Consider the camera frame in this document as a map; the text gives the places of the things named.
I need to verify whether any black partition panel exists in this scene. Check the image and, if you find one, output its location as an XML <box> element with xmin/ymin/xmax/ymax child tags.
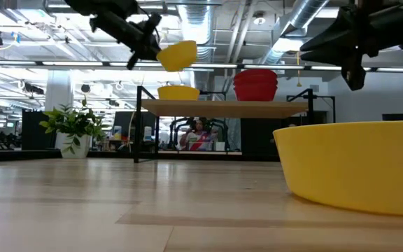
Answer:
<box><xmin>21</xmin><ymin>111</ymin><xmax>56</xmax><ymax>151</ymax></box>

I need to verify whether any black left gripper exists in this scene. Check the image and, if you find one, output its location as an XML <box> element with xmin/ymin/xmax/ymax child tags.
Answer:
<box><xmin>89</xmin><ymin>10</ymin><xmax>163</xmax><ymax>70</ymax></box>

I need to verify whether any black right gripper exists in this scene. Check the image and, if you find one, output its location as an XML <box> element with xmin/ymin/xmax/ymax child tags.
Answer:
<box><xmin>299</xmin><ymin>0</ymin><xmax>403</xmax><ymax>91</ymax></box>

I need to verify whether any black cabinet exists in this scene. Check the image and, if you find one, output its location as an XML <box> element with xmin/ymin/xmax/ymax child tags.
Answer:
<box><xmin>240</xmin><ymin>111</ymin><xmax>328</xmax><ymax>162</ymax></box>

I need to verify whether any round ceiling fixture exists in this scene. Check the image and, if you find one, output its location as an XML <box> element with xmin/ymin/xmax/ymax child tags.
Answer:
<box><xmin>252</xmin><ymin>11</ymin><xmax>267</xmax><ymax>26</ymax></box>

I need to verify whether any yellow mini bowl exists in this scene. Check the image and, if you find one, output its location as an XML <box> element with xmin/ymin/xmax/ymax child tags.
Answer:
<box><xmin>273</xmin><ymin>120</ymin><xmax>403</xmax><ymax>217</ymax></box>
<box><xmin>156</xmin><ymin>39</ymin><xmax>199</xmax><ymax>73</ymax></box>
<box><xmin>157</xmin><ymin>85</ymin><xmax>202</xmax><ymax>102</ymax></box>

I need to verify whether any ribbed silver ventilation duct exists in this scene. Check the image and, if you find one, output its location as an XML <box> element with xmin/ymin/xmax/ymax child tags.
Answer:
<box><xmin>178</xmin><ymin>3</ymin><xmax>220</xmax><ymax>64</ymax></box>

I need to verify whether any person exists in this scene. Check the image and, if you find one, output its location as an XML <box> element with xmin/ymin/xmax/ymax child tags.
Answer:
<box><xmin>179</xmin><ymin>118</ymin><xmax>220</xmax><ymax>152</ymax></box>

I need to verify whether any large silver ventilation duct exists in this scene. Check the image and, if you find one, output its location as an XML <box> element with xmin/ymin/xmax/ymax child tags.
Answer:
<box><xmin>257</xmin><ymin>0</ymin><xmax>331</xmax><ymax>66</ymax></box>

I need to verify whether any potted green plant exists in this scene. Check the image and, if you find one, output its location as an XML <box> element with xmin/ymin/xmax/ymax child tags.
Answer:
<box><xmin>39</xmin><ymin>99</ymin><xmax>111</xmax><ymax>160</ymax></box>

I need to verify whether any yellow hanging ceiling cord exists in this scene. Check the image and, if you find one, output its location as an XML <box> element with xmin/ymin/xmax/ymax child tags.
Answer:
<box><xmin>295</xmin><ymin>51</ymin><xmax>303</xmax><ymax>88</ymax></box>

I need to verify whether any long ceiling light strip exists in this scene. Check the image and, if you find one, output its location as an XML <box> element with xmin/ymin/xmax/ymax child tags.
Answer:
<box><xmin>376</xmin><ymin>66</ymin><xmax>403</xmax><ymax>74</ymax></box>
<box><xmin>190</xmin><ymin>62</ymin><xmax>239</xmax><ymax>69</ymax></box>
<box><xmin>243</xmin><ymin>64</ymin><xmax>306</xmax><ymax>70</ymax></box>
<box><xmin>310</xmin><ymin>65</ymin><xmax>372</xmax><ymax>71</ymax></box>

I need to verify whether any wooden shelf with black frame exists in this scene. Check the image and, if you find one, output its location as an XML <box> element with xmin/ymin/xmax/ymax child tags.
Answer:
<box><xmin>133</xmin><ymin>85</ymin><xmax>337</xmax><ymax>165</ymax></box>

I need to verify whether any white column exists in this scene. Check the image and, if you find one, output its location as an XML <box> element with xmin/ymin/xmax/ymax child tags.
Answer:
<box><xmin>45</xmin><ymin>69</ymin><xmax>73</xmax><ymax>113</ymax></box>

